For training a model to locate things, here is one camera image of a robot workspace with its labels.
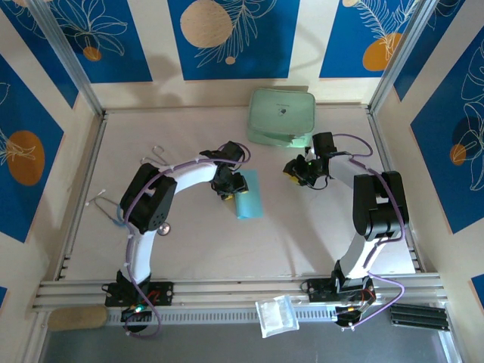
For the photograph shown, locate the metal forceps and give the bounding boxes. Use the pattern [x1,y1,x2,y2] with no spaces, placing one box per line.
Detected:
[139,146,170,168]

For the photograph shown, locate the light blue paper sheet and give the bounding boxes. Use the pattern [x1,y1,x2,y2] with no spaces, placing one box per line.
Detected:
[232,169,265,221]

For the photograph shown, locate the grey slotted cable duct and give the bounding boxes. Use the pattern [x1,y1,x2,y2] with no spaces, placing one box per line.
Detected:
[105,306,392,326]

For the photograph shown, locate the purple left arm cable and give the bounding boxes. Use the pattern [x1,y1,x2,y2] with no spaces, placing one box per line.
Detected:
[115,142,253,340]

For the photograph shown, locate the mint green zip pouch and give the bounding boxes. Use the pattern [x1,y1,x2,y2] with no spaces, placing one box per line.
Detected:
[246,87,317,149]

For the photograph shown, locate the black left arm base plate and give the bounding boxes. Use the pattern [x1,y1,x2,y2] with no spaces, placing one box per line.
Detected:
[104,280,175,308]

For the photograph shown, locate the long aluminium rail with bases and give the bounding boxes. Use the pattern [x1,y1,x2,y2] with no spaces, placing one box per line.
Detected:
[32,274,449,313]

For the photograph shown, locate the stethoscope with blue tube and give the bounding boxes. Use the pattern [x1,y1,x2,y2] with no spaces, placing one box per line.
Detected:
[85,188,172,237]

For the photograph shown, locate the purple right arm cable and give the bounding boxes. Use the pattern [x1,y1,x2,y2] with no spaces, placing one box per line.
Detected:
[327,132,408,327]

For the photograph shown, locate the clear plastic bag white contents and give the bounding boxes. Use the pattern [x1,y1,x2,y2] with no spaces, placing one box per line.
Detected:
[255,293,300,339]

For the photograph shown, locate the aluminium side rail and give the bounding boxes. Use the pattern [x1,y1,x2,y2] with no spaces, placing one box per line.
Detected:
[366,108,424,274]
[52,113,109,281]

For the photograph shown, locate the aluminium frame post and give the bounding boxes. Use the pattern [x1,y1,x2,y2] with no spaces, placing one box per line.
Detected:
[368,0,443,114]
[28,0,106,116]

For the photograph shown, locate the black connector board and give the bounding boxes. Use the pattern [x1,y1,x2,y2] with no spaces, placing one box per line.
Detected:
[334,305,366,333]
[119,305,153,334]

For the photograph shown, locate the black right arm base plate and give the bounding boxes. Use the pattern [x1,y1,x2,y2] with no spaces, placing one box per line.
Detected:
[306,278,377,303]

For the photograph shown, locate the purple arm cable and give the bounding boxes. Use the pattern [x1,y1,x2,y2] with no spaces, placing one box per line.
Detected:
[115,142,253,340]
[327,132,408,327]

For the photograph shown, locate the blue floral wall panel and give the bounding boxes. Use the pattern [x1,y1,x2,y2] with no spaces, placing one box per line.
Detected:
[167,0,301,81]
[319,0,430,79]
[37,0,154,84]
[410,36,484,235]
[0,54,65,244]

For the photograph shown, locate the black ribbed metal block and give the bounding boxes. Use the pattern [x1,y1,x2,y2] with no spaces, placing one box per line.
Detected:
[389,302,451,333]

